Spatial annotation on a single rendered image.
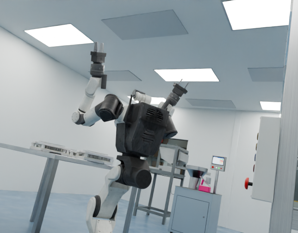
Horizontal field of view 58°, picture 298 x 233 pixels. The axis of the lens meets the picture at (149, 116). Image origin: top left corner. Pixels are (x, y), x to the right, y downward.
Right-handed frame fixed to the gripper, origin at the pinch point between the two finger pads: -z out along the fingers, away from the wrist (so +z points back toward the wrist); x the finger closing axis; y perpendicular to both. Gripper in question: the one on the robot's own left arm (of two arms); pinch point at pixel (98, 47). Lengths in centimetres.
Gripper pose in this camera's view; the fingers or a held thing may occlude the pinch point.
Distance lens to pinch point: 182.0
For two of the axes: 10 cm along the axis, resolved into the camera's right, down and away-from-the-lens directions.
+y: 8.4, 2.0, -5.0
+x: 5.2, -1.1, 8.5
